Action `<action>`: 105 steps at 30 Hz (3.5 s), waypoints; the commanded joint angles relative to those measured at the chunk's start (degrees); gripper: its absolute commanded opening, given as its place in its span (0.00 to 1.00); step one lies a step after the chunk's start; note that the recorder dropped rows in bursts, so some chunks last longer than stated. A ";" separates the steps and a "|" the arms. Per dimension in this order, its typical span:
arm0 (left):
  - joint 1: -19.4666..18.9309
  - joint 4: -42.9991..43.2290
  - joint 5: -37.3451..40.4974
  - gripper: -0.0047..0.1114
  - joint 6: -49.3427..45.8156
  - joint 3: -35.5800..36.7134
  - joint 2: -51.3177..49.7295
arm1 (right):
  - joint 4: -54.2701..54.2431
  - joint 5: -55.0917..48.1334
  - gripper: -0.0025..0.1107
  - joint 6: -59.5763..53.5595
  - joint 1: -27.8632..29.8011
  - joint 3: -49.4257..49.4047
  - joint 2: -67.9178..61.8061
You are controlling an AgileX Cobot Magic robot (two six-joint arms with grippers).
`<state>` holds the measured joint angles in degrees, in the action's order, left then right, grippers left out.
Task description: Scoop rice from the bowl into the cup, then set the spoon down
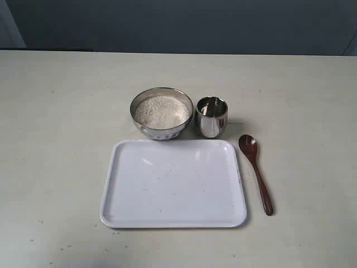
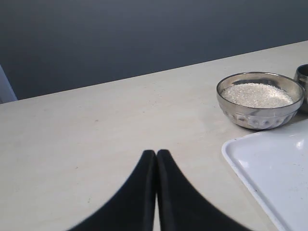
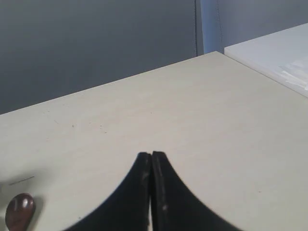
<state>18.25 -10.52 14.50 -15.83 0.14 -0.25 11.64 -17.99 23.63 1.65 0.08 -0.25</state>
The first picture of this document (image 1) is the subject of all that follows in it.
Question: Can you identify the dark brown wooden spoon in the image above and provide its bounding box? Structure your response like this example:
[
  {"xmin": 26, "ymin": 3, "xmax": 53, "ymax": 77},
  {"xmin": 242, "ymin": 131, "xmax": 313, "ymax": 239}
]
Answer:
[{"xmin": 238, "ymin": 135, "xmax": 274, "ymax": 216}]

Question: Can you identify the steel bowl of rice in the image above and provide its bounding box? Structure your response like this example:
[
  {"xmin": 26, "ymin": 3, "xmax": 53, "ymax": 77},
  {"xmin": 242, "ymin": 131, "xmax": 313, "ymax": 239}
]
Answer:
[{"xmin": 129, "ymin": 87, "xmax": 194, "ymax": 141}]

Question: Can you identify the small steel cup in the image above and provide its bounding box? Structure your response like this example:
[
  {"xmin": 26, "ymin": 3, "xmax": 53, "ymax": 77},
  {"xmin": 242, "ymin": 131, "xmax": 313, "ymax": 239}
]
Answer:
[{"xmin": 194, "ymin": 96, "xmax": 228, "ymax": 138}]

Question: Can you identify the white rectangular plastic tray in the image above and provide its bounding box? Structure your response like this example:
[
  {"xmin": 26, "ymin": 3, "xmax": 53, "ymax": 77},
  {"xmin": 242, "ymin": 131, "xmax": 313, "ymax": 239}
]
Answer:
[{"xmin": 99, "ymin": 140, "xmax": 247, "ymax": 229}]

